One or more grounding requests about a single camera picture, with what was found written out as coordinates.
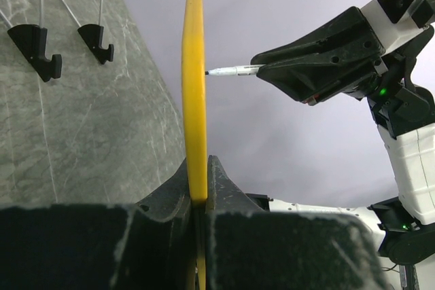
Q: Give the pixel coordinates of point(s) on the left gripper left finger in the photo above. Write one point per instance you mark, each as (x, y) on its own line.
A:
(145, 245)

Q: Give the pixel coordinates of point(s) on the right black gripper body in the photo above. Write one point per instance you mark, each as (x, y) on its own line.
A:
(362, 76)

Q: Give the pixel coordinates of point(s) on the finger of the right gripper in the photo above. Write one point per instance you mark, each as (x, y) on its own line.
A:
(317, 78)
(349, 31)

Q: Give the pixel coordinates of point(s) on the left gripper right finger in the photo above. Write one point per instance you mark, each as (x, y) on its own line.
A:
(250, 248)

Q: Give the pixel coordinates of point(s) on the white blue whiteboard marker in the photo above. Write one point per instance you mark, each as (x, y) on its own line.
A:
(243, 70)

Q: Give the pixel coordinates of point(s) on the yellow framed whiteboard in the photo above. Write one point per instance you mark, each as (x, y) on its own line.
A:
(194, 111)

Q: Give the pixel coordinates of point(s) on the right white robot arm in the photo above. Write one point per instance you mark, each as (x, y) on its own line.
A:
(366, 56)

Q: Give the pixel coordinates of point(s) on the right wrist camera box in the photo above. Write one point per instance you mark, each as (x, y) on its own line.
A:
(401, 8)

